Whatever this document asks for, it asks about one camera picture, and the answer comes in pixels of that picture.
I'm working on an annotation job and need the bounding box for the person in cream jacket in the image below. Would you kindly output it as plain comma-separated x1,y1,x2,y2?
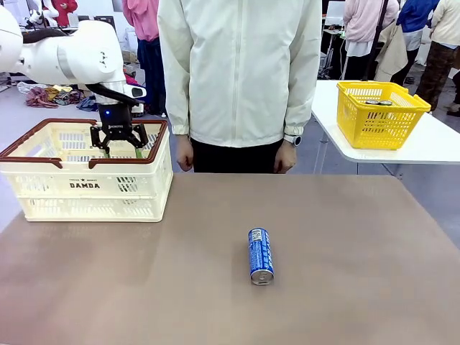
157,0,323,175

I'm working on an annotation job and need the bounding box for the white side table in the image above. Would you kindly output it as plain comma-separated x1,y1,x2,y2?
310,79,460,175

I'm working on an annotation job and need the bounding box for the cream sleeved left forearm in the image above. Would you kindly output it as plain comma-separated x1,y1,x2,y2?
283,68,323,139

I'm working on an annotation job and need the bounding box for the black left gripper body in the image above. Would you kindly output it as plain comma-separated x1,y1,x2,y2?
96,102,134,141

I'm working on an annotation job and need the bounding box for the clear plastic bag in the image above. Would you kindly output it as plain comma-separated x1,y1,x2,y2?
17,81,40,95

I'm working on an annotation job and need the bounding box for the blue drink can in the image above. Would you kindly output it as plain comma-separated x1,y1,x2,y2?
247,226,276,287

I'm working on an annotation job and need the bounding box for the person's right hand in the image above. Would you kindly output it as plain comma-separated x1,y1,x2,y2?
175,136,196,173

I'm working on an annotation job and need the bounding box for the person in pink sweater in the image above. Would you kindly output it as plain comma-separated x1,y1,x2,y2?
343,0,400,82

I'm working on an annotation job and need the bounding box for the beige coat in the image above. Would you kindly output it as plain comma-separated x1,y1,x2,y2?
373,22,409,83

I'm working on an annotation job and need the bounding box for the person in blue jacket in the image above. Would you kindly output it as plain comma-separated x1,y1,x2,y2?
395,0,441,87

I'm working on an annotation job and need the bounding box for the cream sleeved right forearm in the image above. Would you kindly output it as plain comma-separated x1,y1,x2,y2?
165,68,192,137

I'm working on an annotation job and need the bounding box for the patterned cloth heap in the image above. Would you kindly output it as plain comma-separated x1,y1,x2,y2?
24,85,95,109

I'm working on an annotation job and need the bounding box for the person's left hand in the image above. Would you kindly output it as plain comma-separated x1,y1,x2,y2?
273,141,299,175

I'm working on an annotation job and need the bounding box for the person in pink hoodie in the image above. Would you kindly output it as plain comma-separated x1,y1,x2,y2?
121,0,167,116

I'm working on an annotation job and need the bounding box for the person in red jacket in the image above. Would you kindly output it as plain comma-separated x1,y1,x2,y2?
42,0,78,28

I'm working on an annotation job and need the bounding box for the cream shopping basket brown rim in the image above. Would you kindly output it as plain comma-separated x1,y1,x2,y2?
0,118,175,223

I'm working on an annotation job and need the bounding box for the yellow plastic basket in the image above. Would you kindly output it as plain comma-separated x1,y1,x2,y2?
336,80,431,150

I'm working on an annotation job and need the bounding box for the person in camouflage trousers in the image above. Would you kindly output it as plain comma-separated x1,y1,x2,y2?
416,0,460,112

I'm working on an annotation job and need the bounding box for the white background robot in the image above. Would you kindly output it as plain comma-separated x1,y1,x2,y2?
27,0,60,28

